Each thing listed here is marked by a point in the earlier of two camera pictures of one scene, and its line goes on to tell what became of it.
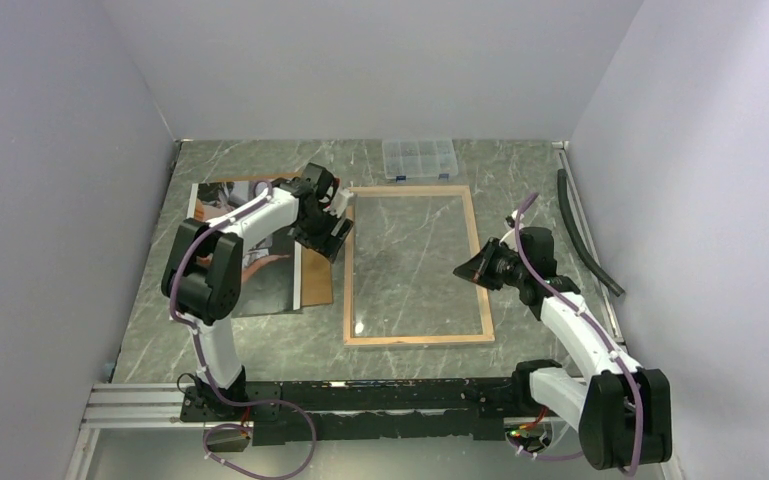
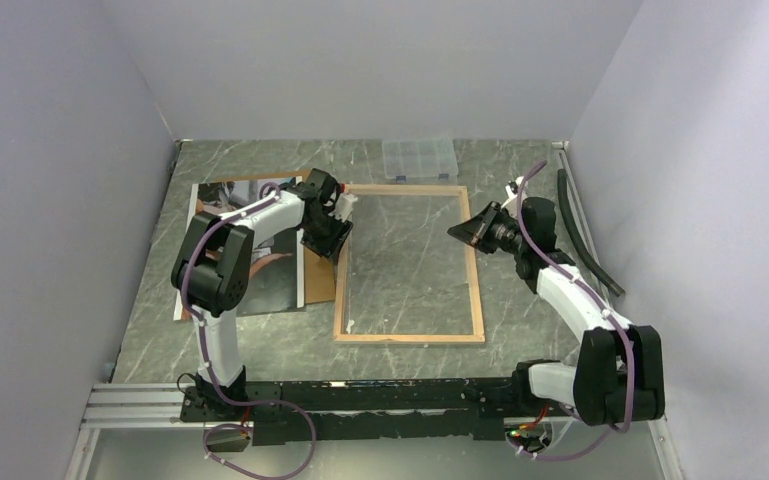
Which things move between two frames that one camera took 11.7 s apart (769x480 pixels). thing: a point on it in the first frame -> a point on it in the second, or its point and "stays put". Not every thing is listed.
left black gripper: [327, 244] stays put
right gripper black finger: [477, 268] -> [474, 229]
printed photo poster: [271, 283] stays put
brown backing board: [316, 269] stays put
